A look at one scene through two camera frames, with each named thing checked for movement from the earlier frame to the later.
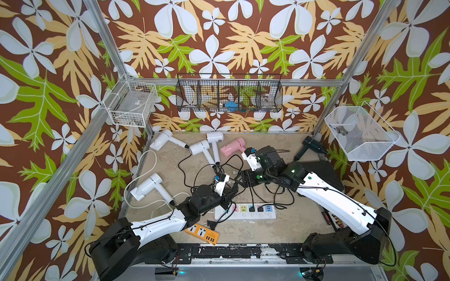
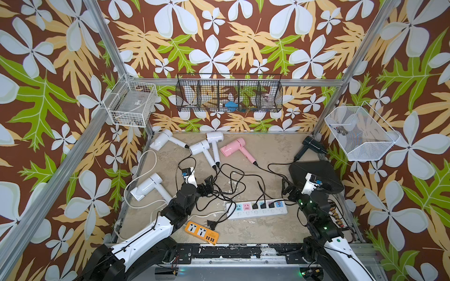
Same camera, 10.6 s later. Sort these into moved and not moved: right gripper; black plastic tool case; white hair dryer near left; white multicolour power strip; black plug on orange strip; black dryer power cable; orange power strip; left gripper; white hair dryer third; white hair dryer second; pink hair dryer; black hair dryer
Moved: left gripper; white multicolour power strip; black dryer power cable; right gripper
Not moved: white hair dryer second; white hair dryer third; pink hair dryer; black plug on orange strip; white hair dryer near left; orange power strip; black hair dryer; black plastic tool case
